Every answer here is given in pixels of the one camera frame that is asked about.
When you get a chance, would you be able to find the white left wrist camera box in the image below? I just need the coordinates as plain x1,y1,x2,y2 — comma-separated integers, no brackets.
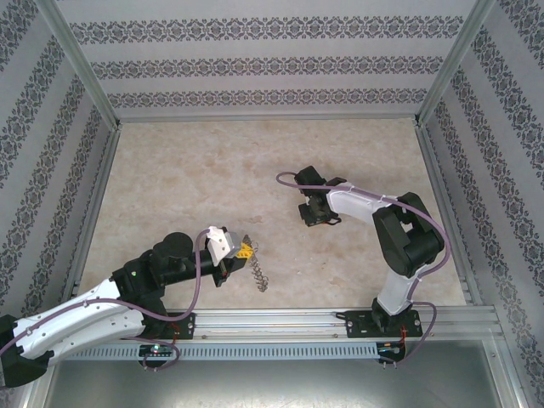
205,226,244,264

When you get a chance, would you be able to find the grey metal shelf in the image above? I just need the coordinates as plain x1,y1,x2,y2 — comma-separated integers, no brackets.
40,339,526,408

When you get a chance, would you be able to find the aluminium frame post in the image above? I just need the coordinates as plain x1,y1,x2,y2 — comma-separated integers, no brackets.
414,0,499,128
487,314,531,408
53,0,122,128

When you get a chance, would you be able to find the silver keyring chain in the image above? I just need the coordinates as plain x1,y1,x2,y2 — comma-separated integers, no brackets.
247,239,270,294

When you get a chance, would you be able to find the grey slotted cable duct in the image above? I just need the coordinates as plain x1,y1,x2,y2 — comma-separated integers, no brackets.
63,339,410,363

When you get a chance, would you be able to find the aluminium mounting rail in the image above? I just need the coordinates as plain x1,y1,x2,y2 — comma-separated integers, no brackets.
76,305,499,342

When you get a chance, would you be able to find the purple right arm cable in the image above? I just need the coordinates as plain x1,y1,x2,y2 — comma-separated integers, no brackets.
275,170,452,367

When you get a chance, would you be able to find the aluminium frame side rail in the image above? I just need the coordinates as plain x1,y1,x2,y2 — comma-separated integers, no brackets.
412,120,499,310
62,122,125,308

